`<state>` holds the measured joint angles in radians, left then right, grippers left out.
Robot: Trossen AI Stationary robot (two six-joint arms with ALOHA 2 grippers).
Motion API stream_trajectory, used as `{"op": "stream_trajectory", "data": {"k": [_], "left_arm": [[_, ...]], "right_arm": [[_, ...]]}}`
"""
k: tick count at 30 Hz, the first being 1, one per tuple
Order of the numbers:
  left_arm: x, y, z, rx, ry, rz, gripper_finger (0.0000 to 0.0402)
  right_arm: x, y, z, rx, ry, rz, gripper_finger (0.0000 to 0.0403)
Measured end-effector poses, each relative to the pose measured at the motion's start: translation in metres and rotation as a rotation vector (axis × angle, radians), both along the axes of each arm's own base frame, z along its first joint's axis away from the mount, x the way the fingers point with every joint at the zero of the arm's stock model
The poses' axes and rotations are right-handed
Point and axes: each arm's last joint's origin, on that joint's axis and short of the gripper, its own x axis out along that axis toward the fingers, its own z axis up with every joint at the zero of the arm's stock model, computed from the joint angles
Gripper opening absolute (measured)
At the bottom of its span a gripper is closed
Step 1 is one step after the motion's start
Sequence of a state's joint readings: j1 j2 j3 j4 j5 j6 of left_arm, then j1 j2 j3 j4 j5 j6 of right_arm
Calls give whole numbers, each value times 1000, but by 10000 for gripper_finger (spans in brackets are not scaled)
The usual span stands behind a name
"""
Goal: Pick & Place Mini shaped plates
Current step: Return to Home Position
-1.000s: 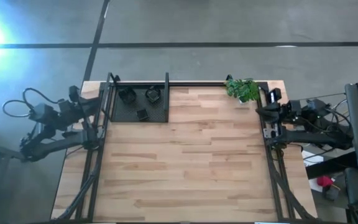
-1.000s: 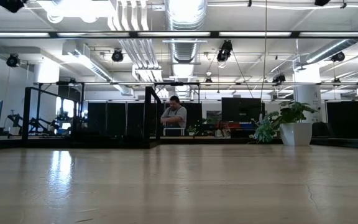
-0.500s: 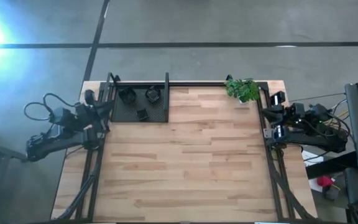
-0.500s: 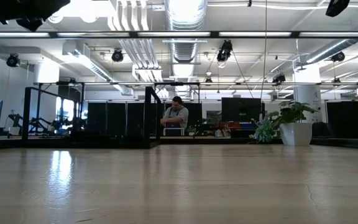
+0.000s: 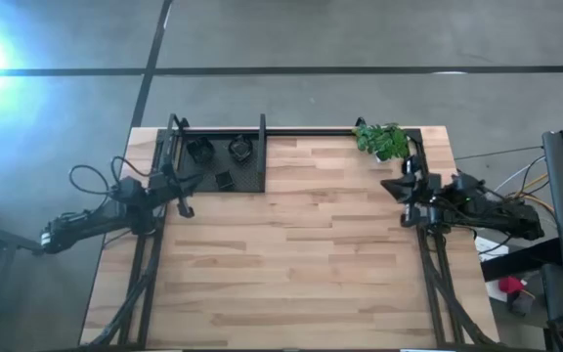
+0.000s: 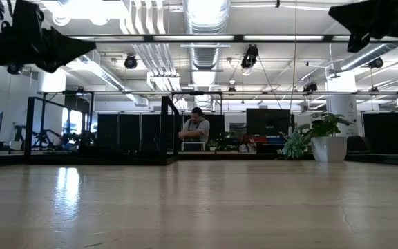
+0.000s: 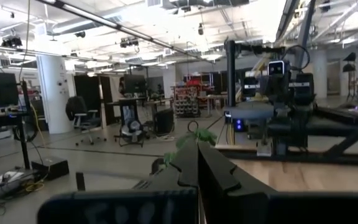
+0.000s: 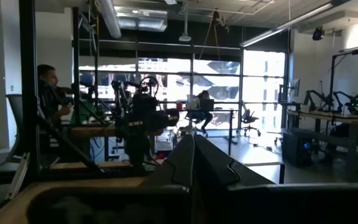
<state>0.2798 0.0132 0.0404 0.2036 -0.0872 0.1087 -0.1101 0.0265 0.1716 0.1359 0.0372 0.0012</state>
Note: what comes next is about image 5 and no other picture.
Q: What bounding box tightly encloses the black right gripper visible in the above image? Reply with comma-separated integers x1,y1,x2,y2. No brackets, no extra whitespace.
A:
380,155,454,229

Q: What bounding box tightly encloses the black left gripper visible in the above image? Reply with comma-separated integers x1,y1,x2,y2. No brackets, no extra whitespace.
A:
142,168,204,219

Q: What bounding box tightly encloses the black square mini plate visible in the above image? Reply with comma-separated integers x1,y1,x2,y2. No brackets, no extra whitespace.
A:
214,170,237,193

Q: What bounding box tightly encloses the black flared wavy mini plate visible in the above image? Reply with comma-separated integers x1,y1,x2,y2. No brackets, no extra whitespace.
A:
186,136,216,165

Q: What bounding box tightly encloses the black rounded hexagonal mini plate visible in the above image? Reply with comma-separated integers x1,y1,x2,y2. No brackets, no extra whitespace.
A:
227,134,255,164

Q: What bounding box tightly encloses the green plant in white pot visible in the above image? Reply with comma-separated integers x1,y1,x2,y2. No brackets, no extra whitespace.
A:
371,121,413,163

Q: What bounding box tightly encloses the black perforated metal rack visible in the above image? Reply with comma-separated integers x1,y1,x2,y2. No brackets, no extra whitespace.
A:
166,112,268,194

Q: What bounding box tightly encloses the small succulent in dark bowl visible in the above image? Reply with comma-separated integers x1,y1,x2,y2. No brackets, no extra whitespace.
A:
352,122,378,154

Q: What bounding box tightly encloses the white paper sheet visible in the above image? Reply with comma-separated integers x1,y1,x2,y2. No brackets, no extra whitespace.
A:
473,236,510,264
485,279,507,303

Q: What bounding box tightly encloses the black stand beam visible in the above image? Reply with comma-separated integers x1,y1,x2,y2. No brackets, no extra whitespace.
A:
480,238,563,284

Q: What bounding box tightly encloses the small red object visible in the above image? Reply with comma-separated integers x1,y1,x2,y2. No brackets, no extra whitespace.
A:
498,275,526,295

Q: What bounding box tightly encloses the small black object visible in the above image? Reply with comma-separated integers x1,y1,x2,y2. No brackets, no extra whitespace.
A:
508,290,535,317

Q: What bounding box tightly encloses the thin black cable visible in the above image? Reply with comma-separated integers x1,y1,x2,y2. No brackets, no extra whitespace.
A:
454,145,545,161

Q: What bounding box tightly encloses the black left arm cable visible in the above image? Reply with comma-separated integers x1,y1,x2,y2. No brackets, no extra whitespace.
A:
68,154,139,197

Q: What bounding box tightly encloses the white cable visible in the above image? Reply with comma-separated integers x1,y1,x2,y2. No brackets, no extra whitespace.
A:
494,160,546,193

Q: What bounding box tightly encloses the yellow orange cable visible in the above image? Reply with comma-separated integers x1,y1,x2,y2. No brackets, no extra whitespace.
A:
513,173,559,216

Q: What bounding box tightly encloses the black metal table frame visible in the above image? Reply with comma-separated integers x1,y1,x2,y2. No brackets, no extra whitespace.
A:
83,114,498,351

